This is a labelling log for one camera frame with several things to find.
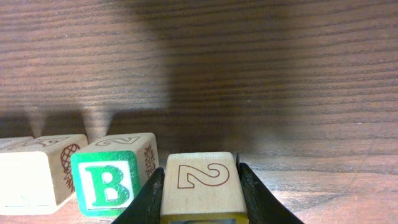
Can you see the yellow O block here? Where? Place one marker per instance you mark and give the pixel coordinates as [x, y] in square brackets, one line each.
[36, 174]
[202, 187]

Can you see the green R block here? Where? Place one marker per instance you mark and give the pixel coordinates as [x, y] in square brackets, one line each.
[8, 142]

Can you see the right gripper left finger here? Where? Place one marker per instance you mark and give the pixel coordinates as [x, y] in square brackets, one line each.
[145, 208]

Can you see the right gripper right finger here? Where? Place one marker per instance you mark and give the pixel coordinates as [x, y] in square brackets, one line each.
[262, 206]

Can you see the green B block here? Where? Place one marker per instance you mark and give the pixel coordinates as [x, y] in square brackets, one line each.
[110, 172]

